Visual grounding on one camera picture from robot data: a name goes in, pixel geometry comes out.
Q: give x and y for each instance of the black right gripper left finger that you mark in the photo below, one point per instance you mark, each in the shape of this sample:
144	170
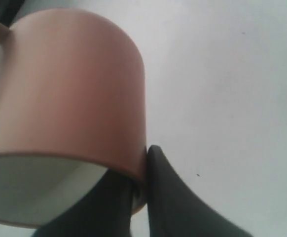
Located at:
104	212

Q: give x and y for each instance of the pink mug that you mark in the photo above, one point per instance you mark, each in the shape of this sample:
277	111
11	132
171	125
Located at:
72	106

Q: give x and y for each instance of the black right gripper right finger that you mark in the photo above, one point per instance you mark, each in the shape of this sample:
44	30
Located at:
173	208

